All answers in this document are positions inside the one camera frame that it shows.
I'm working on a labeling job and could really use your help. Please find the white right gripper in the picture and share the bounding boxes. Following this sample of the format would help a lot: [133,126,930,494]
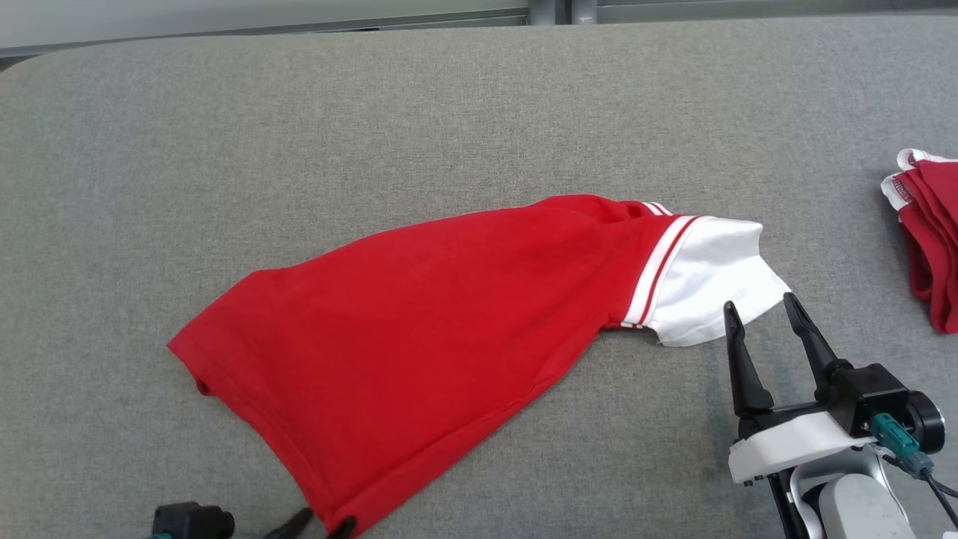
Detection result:
[723,292,878,487]

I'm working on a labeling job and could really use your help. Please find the red shirt white collar label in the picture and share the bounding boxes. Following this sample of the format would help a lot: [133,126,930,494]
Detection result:
[881,148,958,335]

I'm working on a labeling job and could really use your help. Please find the grey partition base rail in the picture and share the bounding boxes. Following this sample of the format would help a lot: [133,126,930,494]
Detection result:
[597,0,958,25]
[0,6,530,61]

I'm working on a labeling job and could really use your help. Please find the right teal plug black cable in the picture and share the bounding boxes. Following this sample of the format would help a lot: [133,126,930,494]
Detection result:
[870,412,958,529]

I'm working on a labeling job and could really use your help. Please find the red jersey white striped sleeves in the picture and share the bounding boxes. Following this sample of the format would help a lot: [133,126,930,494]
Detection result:
[166,193,793,538]

